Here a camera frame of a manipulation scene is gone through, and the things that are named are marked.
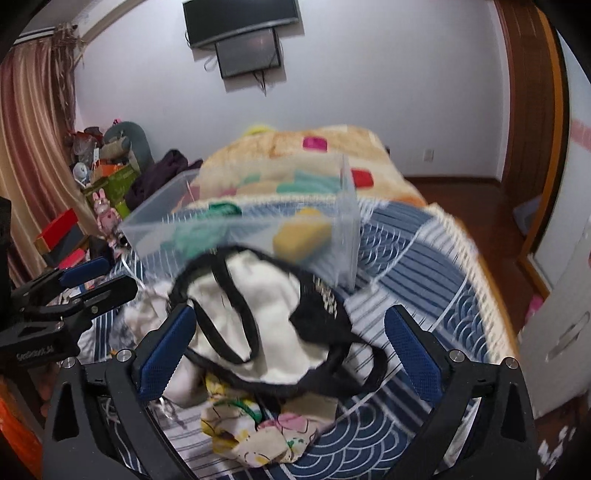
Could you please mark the black wall television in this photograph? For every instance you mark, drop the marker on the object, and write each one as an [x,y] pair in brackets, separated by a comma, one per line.
[209,21]

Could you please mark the yellow green plush pillow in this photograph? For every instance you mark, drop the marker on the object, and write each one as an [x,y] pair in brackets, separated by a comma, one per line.
[256,129]

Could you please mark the wall power socket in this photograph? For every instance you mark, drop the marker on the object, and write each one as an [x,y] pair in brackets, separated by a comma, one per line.
[429,155]

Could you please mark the brown wooden door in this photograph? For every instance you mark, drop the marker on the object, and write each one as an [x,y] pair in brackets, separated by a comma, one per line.
[538,101]

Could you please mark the black and white tote bag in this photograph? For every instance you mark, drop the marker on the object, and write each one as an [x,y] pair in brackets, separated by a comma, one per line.
[270,328]

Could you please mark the yellow felt ball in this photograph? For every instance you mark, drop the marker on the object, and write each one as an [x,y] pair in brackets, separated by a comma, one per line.
[301,236]

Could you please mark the small black wall monitor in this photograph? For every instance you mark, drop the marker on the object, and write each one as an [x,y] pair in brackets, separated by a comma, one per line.
[248,53]

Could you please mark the pink rabbit toy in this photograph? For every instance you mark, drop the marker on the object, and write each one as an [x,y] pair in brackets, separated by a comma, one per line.
[107,217]

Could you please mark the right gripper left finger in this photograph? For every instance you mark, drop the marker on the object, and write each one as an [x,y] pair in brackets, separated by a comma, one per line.
[77,443]

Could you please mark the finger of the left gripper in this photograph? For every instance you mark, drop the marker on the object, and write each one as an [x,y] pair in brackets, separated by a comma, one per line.
[85,272]
[99,297]

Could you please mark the green cardboard box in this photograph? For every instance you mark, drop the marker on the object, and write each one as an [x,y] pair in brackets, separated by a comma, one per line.
[115,187]

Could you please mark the beige colourful plush blanket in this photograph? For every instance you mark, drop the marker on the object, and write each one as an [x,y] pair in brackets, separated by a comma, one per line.
[322,149]

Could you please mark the blue white patterned bedspread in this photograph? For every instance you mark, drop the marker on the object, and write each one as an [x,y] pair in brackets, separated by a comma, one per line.
[416,257]

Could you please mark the striped red beige curtain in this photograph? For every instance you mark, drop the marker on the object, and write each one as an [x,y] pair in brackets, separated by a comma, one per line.
[37,115]

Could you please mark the grey plush toy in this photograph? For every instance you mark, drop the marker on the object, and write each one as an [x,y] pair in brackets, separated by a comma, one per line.
[127,140]

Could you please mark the teal green cloth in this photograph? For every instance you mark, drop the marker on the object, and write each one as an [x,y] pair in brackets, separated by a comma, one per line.
[204,230]

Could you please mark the red box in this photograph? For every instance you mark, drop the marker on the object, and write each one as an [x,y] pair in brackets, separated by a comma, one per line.
[62,235]

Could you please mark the white suitcase with stickers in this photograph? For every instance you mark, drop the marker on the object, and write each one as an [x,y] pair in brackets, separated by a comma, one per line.
[555,342]

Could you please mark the clear plastic storage box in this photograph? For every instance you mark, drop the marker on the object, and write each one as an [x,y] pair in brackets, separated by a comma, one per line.
[269,195]

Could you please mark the dark purple clothing pile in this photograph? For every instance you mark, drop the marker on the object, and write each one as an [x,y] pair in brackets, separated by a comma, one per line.
[157,175]

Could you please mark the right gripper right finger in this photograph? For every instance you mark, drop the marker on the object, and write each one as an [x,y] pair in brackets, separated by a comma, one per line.
[481,424]

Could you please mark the floral patterned cloth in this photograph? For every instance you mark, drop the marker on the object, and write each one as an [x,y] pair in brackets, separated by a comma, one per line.
[245,430]

